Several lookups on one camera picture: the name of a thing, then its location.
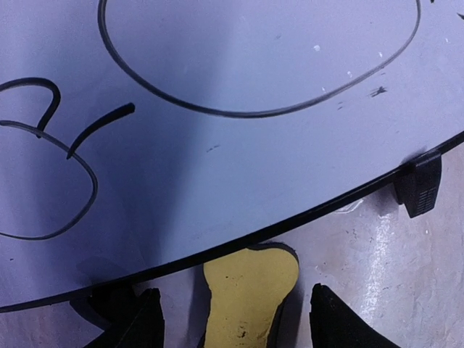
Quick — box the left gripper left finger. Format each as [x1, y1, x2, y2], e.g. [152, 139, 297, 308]
[70, 286, 165, 347]

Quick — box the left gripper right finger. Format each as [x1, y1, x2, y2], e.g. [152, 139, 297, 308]
[309, 283, 395, 348]

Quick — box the yellow black sponge eraser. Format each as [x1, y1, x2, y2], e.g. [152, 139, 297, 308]
[198, 242, 299, 347]

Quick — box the white whiteboard black frame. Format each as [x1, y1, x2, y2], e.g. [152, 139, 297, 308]
[1, 1, 463, 312]

